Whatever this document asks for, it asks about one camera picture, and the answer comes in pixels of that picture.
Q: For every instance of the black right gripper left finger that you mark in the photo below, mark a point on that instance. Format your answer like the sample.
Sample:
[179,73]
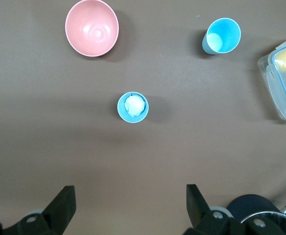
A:
[62,208]

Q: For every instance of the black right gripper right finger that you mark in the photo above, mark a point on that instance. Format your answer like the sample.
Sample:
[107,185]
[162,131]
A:
[196,208]

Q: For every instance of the blue cup with tissue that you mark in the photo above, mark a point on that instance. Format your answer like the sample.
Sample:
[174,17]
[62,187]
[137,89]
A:
[122,115]

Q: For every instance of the dark round metal-rimmed pot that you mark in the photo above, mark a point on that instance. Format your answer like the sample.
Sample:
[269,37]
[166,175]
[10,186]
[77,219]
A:
[252,205]

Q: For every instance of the crumpled white tissue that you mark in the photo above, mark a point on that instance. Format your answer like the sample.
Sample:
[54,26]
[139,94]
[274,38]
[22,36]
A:
[135,105]

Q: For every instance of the clear plastic lidded container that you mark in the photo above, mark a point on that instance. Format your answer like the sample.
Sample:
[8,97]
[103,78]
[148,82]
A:
[274,93]

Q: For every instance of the empty blue plastic cup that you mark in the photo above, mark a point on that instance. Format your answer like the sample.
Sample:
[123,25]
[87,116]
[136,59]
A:
[227,34]

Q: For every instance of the pink plastic bowl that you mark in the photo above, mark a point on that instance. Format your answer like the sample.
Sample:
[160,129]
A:
[91,29]

